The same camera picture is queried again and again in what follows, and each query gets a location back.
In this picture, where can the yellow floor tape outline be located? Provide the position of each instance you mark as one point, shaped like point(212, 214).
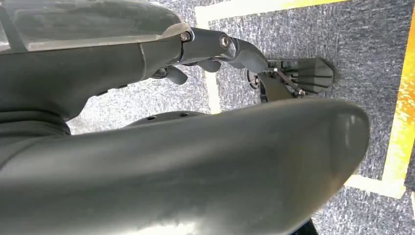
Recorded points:
point(402, 129)

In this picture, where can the ribbed grey left arm sleeve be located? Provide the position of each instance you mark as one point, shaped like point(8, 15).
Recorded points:
point(29, 125)

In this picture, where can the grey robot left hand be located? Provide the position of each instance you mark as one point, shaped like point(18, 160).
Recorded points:
point(201, 168)

